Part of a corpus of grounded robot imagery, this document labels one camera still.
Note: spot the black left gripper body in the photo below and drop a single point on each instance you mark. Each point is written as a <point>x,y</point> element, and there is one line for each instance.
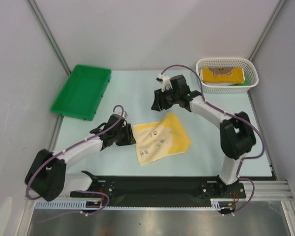
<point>123,137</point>

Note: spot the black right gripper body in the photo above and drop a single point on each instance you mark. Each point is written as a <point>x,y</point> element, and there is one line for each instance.
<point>161,99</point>

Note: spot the pale yellow chick towel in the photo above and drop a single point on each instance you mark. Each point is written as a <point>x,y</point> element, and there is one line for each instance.
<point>157,140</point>

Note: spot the white towel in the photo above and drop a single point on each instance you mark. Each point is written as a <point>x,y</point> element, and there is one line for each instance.
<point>216,77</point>

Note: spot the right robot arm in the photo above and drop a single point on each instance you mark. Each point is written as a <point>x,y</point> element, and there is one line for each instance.
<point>236,136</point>

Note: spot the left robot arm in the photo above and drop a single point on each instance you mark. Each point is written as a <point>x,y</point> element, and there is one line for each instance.
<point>47,177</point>

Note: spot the white perforated basket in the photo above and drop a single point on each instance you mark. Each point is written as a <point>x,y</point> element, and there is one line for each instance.
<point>245,64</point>

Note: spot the green plastic bin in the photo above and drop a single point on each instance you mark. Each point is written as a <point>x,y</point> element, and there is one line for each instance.
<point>82,92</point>

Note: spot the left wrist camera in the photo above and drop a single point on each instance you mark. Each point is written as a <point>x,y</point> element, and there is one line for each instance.
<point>123,114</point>

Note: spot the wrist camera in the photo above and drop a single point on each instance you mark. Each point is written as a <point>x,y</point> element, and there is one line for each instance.
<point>123,114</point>
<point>164,80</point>

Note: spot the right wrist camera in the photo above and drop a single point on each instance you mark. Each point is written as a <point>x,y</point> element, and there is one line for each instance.
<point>164,80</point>

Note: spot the grey cable duct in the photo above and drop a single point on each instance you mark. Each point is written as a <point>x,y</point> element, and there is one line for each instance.
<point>96,204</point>

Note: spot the aluminium frame rail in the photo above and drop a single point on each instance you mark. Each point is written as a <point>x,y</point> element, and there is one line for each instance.
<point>261,189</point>

